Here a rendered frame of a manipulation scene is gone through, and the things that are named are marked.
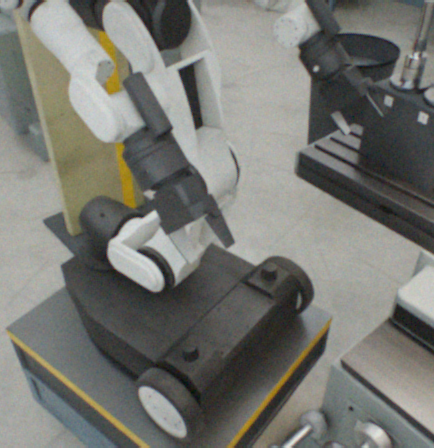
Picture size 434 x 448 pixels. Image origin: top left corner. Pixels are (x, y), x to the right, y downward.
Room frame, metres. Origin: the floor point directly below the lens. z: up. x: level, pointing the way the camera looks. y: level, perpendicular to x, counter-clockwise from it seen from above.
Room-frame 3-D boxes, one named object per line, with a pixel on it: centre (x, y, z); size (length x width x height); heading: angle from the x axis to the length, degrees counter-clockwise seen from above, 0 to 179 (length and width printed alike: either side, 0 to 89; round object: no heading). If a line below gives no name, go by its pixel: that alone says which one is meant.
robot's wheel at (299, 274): (1.14, -0.20, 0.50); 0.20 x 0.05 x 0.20; 52
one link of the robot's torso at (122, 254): (1.10, 0.18, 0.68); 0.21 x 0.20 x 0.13; 52
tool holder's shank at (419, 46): (1.15, -0.44, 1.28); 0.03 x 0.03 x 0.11
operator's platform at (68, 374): (1.08, 0.15, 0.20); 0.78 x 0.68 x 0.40; 52
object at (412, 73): (1.15, -0.44, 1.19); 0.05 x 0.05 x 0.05
